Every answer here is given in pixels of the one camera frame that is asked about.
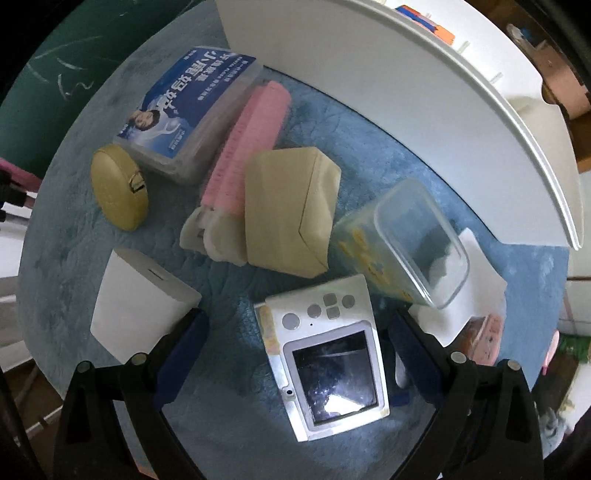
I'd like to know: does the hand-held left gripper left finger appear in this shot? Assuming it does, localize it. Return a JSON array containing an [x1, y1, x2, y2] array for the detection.
[[53, 308, 211, 480]]

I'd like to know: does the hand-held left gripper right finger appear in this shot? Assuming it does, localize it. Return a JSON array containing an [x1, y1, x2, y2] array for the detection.
[[387, 307, 543, 480]]

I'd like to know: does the white paper napkin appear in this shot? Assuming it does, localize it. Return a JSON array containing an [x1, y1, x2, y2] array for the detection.
[[409, 227, 508, 347]]

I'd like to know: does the pink hair roller clip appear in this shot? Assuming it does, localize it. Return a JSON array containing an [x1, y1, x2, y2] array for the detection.
[[179, 80, 291, 266]]

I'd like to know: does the clear plastic box blue label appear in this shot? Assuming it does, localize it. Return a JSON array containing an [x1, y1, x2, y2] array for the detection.
[[113, 45, 264, 185]]

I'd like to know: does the white rectangular box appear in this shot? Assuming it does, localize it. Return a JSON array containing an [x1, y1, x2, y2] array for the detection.
[[90, 248, 203, 365]]

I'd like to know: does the clear container yellow pattern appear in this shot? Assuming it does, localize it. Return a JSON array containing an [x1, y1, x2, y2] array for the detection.
[[329, 178, 471, 309]]

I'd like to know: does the blue fluffy mat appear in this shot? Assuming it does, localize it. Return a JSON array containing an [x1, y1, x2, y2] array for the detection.
[[17, 4, 573, 480]]

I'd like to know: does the beige fabric pouch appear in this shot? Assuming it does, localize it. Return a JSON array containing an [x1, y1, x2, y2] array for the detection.
[[244, 147, 342, 278]]

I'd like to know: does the round gold tape measure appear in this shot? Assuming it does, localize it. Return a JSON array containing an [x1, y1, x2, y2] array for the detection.
[[90, 144, 149, 232]]

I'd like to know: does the brown cardboard box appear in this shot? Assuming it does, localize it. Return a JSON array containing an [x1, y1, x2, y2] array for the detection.
[[505, 23, 591, 121]]

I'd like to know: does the multicoloured puzzle cube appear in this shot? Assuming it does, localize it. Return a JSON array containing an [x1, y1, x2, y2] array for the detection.
[[394, 4, 455, 47]]

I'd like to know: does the green chalkboard pink frame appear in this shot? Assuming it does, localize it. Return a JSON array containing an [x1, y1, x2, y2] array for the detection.
[[0, 0, 204, 190]]

